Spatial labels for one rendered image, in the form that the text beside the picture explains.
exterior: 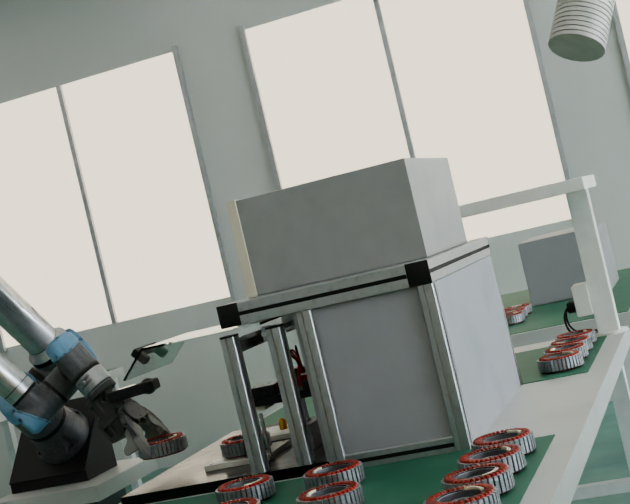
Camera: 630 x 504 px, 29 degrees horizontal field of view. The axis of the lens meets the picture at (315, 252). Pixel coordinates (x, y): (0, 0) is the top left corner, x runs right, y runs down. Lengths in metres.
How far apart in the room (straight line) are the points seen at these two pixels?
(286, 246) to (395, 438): 0.45
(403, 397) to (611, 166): 4.94
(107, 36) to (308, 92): 1.42
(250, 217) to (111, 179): 5.57
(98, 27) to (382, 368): 5.99
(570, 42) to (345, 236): 1.31
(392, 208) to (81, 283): 5.90
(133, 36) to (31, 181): 1.20
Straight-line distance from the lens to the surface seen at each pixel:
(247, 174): 7.67
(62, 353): 2.81
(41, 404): 2.90
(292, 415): 2.44
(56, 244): 8.27
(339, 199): 2.45
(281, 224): 2.49
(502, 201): 3.33
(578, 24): 3.52
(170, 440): 2.74
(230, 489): 2.30
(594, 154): 7.20
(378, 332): 2.35
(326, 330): 2.37
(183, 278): 7.88
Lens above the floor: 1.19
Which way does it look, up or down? level
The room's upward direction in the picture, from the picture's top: 13 degrees counter-clockwise
